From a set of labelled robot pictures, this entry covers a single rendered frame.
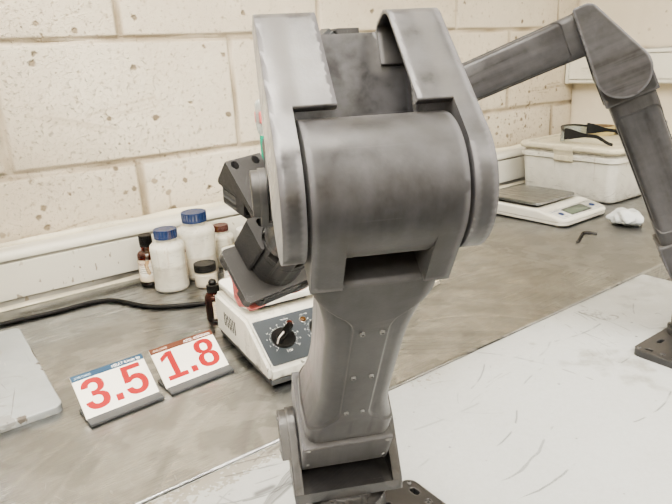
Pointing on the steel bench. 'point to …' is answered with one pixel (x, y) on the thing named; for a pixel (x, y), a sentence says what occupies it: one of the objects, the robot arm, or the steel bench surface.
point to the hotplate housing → (253, 349)
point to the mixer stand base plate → (23, 384)
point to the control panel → (292, 330)
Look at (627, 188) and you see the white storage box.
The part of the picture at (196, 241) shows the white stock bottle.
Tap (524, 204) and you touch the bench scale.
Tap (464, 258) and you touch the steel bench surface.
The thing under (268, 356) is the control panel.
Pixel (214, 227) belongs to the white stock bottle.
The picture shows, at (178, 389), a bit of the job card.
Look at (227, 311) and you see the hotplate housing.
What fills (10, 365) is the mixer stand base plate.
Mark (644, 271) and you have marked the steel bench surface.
